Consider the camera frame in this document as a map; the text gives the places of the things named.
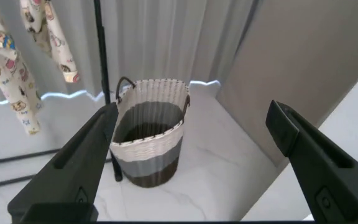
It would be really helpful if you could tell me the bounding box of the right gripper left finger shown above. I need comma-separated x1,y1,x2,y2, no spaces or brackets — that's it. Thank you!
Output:
7,101,119,222

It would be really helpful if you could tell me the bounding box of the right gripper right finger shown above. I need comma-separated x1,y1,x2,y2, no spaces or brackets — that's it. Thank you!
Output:
265,100,358,222

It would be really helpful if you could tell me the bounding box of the white laundry basket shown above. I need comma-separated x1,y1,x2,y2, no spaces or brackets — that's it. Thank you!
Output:
109,76,191,189

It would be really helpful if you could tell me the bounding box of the black clothes rack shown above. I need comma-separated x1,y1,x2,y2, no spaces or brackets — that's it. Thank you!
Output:
0,0,124,191

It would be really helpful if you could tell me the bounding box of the white curtain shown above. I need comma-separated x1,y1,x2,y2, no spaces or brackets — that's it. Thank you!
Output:
0,0,257,102

